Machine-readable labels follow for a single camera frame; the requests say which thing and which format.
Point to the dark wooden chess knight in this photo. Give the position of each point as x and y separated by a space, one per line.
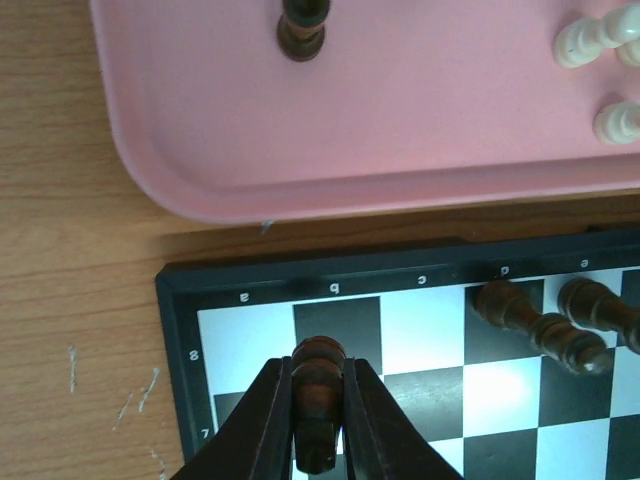
317 400

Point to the dark wooden chess queen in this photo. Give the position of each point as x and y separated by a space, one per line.
505 305

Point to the black white chess board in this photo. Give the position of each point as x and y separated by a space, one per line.
484 398

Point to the white wooden chess piece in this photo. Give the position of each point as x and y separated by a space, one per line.
584 40
617 124

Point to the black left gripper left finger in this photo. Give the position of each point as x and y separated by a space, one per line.
255 441

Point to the dark wooden chess king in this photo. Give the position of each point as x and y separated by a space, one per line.
591 304

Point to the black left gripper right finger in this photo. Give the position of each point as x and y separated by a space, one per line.
380 441

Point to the dark wooden chess piece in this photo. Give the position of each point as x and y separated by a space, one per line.
301 28

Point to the pink plastic tray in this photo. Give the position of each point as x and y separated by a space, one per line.
409 104

